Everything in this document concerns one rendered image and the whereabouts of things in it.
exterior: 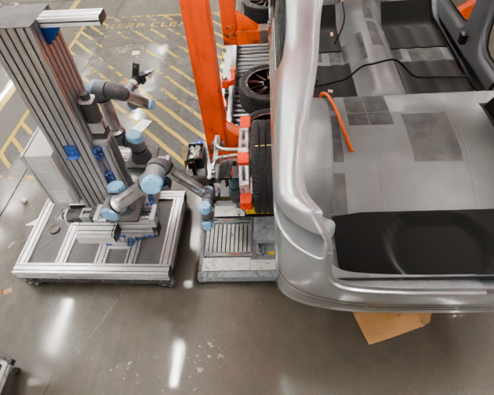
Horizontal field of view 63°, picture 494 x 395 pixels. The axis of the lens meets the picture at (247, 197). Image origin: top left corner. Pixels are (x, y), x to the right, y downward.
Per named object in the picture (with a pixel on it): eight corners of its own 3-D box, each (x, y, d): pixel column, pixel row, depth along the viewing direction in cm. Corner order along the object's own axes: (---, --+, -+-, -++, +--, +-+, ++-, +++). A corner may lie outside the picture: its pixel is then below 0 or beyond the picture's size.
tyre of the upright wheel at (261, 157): (284, 156, 329) (288, 228, 295) (256, 157, 330) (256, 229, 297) (285, 98, 272) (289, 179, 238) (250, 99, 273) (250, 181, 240)
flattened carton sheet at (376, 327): (438, 321, 290) (439, 319, 287) (368, 345, 282) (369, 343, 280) (414, 286, 309) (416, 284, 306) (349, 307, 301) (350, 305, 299)
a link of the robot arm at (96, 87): (127, 150, 295) (101, 87, 254) (109, 147, 299) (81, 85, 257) (135, 140, 302) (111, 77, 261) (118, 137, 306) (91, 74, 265)
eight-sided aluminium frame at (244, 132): (252, 220, 288) (247, 167, 247) (243, 221, 289) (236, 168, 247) (253, 167, 323) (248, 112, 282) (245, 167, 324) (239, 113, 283)
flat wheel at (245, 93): (231, 92, 445) (229, 73, 427) (285, 76, 458) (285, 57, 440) (253, 126, 404) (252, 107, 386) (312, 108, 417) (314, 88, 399)
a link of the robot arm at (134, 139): (141, 154, 292) (136, 139, 282) (125, 150, 296) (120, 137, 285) (149, 143, 300) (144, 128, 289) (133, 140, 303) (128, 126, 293)
